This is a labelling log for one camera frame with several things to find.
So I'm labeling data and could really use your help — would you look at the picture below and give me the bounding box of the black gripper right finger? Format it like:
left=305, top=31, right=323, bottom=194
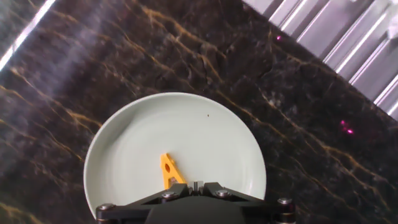
left=198, top=180, right=296, bottom=224

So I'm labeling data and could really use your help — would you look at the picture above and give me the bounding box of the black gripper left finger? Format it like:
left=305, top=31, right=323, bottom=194
left=95, top=180, right=199, bottom=224

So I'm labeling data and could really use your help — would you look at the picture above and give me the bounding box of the orange plastic clothespin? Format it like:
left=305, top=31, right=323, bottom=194
left=160, top=152, right=187, bottom=190

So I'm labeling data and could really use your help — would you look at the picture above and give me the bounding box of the pale green round plate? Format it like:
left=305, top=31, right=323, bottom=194
left=83, top=91, right=267, bottom=218

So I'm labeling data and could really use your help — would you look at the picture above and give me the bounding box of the dark marble pattern mat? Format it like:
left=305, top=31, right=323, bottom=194
left=0, top=0, right=398, bottom=224

